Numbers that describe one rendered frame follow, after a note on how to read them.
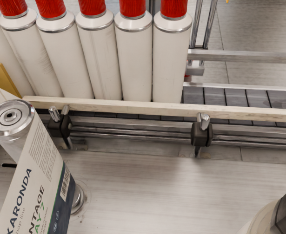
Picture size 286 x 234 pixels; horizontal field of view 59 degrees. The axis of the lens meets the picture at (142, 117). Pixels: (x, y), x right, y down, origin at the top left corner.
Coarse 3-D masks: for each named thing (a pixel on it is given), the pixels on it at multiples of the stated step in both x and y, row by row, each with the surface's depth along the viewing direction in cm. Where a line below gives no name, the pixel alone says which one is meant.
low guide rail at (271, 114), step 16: (32, 96) 43; (112, 112) 43; (128, 112) 42; (144, 112) 42; (160, 112) 41; (176, 112) 41; (192, 112) 41; (208, 112) 40; (224, 112) 40; (240, 112) 40; (256, 112) 40; (272, 112) 39
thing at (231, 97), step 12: (192, 96) 47; (204, 96) 47; (216, 96) 46; (228, 96) 46; (240, 96) 46; (252, 96) 46; (264, 96) 46; (276, 96) 46; (36, 108) 46; (276, 108) 44; (156, 120) 45; (168, 120) 44; (180, 120) 43; (192, 120) 43; (216, 120) 43; (228, 120) 44; (240, 120) 43; (252, 120) 43
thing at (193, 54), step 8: (152, 48) 42; (152, 56) 42; (192, 56) 42; (200, 56) 42; (208, 56) 41; (216, 56) 41; (224, 56) 41; (232, 56) 41; (240, 56) 41; (248, 56) 41; (256, 56) 41; (264, 56) 41; (272, 56) 40; (280, 56) 40
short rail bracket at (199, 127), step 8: (208, 120) 35; (192, 128) 38; (200, 128) 37; (208, 128) 37; (192, 136) 37; (200, 136) 37; (208, 136) 37; (192, 144) 38; (200, 144) 38; (208, 144) 38
